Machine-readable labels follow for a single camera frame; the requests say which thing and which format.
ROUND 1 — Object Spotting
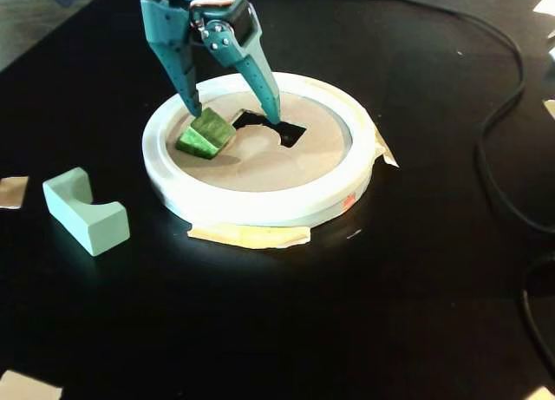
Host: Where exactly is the red white servo wire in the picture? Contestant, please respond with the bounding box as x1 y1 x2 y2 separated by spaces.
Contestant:
186 0 238 30

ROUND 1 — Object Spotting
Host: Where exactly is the torn beige tape piece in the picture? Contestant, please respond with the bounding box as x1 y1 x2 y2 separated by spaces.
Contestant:
0 175 30 210

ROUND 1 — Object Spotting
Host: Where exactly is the white round sorter container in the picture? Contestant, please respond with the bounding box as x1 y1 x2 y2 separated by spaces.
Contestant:
141 72 377 227

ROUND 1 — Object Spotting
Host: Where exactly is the crumpled masking tape piece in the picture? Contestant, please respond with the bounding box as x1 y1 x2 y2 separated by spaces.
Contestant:
368 121 401 170

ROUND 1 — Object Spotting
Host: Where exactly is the long masking tape strip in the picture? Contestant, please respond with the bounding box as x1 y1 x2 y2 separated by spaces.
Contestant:
186 220 313 251

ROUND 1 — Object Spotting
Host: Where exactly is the cardboard insert with cut holes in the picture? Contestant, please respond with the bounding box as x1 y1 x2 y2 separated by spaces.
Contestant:
166 89 350 193

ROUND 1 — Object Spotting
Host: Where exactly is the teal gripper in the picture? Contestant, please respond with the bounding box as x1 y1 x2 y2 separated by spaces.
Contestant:
140 0 282 126

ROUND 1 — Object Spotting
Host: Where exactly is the black cable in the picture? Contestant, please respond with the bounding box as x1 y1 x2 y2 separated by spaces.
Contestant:
277 0 555 235
519 251 555 382

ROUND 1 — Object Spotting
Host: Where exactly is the green wooden cube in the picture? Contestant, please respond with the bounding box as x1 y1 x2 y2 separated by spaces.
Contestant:
174 107 238 160

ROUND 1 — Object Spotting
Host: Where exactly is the pale green arch block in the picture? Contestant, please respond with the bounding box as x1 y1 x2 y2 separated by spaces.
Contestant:
42 167 131 258

